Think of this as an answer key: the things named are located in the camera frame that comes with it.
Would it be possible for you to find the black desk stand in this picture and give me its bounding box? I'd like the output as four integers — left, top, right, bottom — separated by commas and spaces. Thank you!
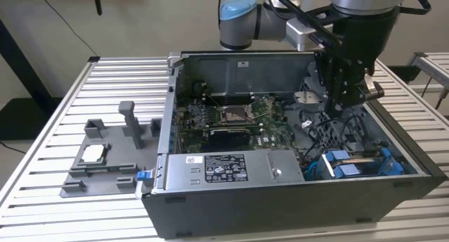
0, 19, 64, 140

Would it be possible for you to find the black RAM slot row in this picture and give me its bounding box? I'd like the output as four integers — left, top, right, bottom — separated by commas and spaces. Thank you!
204, 92, 256, 106

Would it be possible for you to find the black wire with white tag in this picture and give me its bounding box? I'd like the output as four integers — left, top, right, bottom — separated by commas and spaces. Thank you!
296, 109, 330, 134

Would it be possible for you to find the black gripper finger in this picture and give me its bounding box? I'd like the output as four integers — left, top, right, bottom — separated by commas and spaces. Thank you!
341, 60, 373, 108
314, 52, 348, 116

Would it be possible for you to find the silver metal bracket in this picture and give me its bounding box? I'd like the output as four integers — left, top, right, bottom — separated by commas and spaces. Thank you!
293, 90, 325, 106

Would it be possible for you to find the black open PC case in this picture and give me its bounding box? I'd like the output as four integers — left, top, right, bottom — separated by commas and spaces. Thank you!
134, 49, 446, 239

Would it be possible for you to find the blue carrier in bay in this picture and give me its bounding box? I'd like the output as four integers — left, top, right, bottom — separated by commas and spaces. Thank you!
333, 164, 405, 178

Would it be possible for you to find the silver CPU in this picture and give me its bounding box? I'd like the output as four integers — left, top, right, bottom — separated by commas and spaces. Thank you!
81, 145, 106, 163

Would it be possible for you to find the black disk wire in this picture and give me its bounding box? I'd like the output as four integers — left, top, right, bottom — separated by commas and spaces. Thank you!
341, 112, 356, 148

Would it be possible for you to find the thin metal locking lever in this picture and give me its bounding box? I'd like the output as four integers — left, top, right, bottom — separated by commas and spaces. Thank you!
206, 93, 222, 108

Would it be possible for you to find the silver power supply unit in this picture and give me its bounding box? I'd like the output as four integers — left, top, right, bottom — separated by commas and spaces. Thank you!
164, 150, 305, 193

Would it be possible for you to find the black graphics card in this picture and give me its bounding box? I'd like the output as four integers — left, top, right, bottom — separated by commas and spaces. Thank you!
208, 128, 253, 151

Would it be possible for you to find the thin black wall cable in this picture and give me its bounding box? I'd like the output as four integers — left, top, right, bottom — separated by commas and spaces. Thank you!
35, 0, 100, 58

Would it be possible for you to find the metal slat side table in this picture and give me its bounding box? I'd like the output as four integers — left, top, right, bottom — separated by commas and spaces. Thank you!
408, 52, 449, 96

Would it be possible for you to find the grey parts rack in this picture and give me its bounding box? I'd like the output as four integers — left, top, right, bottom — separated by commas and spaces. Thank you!
60, 100, 162, 198

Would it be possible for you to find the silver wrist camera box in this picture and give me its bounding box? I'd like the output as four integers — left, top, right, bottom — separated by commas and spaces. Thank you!
285, 17, 329, 52

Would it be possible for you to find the CPU socket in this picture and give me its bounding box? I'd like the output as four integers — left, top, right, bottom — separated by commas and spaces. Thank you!
217, 105, 256, 126

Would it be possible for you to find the green motherboard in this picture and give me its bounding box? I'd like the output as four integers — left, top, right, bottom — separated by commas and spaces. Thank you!
177, 93, 302, 153

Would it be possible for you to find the blue data cable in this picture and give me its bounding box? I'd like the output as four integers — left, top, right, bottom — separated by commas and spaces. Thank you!
308, 159, 318, 181

